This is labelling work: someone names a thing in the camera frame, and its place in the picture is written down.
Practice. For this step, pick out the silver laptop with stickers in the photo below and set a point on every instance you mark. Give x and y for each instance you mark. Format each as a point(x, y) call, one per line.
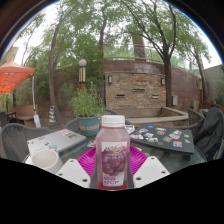
point(56, 141)

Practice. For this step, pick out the blue yellow striped bollard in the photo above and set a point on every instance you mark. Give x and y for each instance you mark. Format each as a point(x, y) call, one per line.
point(52, 114)

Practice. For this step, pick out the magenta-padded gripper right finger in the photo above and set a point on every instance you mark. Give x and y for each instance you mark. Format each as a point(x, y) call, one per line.
point(137, 161)

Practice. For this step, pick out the orange canopy tent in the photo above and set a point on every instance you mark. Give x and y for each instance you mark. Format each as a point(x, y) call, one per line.
point(13, 76)

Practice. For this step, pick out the white textured cup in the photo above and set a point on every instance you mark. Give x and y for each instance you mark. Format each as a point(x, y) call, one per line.
point(46, 160)

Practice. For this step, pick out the black laptop with stickers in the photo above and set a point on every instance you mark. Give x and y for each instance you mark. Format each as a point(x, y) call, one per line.
point(166, 140)

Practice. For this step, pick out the potted green plant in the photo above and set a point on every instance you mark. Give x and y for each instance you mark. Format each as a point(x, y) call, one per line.
point(87, 106)

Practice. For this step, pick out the wall lantern light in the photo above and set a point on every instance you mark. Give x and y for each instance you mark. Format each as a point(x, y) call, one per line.
point(162, 81)
point(109, 79)

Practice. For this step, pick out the flat round red coaster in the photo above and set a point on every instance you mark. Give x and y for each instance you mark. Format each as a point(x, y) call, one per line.
point(111, 188)

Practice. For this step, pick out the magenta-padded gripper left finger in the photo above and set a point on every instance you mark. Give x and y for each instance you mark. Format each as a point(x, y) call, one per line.
point(86, 163)

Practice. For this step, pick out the pink drink bottle white cap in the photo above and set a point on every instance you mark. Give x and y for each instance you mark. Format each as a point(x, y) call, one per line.
point(112, 153)

